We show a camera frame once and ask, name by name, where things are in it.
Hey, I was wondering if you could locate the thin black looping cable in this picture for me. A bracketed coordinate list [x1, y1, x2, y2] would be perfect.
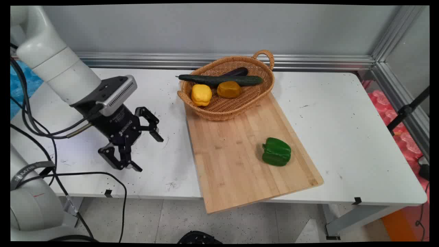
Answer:
[43, 171, 128, 243]

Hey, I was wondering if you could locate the grey printed velcro strap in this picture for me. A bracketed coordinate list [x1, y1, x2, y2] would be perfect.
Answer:
[10, 161, 56, 191]

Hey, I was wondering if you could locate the thin black floor cable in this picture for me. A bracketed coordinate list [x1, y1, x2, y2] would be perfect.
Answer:
[414, 181, 430, 241]

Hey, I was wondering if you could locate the aluminium corner post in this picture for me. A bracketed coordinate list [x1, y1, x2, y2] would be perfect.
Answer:
[371, 5, 426, 63]

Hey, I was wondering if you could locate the long green cucumber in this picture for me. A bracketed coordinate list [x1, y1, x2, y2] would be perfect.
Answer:
[176, 74, 263, 87]

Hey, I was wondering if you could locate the dark orange bell pepper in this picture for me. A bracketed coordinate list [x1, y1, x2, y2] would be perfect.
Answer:
[217, 81, 242, 99]

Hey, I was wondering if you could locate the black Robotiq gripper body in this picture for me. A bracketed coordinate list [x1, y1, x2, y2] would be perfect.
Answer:
[74, 103, 142, 147]

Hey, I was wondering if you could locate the black tripod stand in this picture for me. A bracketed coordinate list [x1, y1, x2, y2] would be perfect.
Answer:
[387, 86, 430, 133]

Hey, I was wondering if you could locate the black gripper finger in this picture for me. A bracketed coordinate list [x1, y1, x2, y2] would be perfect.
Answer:
[134, 107, 164, 143]
[98, 137, 143, 172]

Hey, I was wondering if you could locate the black round object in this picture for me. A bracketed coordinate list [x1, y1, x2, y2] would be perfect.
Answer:
[177, 231, 223, 244]

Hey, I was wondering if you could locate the black cable with brass plug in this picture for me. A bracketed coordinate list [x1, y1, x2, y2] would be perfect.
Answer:
[10, 96, 94, 139]

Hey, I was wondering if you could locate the green bell pepper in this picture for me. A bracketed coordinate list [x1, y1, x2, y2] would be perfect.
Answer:
[262, 137, 292, 167]

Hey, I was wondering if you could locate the black cable along robot base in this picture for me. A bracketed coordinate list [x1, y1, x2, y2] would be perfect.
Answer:
[10, 123, 95, 239]

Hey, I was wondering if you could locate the woven wicker basket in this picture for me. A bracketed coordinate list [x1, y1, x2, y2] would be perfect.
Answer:
[177, 50, 275, 121]

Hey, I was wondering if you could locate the grey metal table leg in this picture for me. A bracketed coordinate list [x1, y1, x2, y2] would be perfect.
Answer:
[322, 202, 400, 240]
[61, 196, 83, 227]

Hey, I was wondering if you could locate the bamboo cutting board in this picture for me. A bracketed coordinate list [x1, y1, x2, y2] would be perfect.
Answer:
[185, 92, 324, 214]

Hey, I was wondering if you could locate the black tripod foot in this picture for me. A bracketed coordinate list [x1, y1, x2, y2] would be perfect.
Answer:
[418, 156, 430, 181]

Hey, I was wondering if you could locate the dark purple eggplant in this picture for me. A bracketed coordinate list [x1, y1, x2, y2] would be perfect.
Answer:
[219, 67, 249, 77]

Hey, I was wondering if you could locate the long aluminium wall rail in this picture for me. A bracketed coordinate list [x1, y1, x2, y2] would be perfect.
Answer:
[10, 51, 376, 72]

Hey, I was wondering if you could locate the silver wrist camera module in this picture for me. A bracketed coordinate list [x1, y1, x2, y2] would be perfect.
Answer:
[70, 75, 138, 117]

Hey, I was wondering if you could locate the thick black camera cable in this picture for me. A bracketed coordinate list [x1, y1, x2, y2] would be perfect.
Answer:
[10, 57, 104, 139]

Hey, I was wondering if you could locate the bright yellow bell pepper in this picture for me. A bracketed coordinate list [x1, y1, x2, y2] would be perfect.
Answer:
[191, 84, 213, 107]

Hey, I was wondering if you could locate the blue textured cloth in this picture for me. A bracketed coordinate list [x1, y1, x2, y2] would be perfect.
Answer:
[10, 60, 44, 119]

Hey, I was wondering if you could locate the pink bubble wrap sheet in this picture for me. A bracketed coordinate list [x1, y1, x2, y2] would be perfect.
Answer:
[360, 80, 430, 203]

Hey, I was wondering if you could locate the aluminium side rail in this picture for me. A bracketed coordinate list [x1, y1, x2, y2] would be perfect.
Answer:
[370, 61, 430, 162]

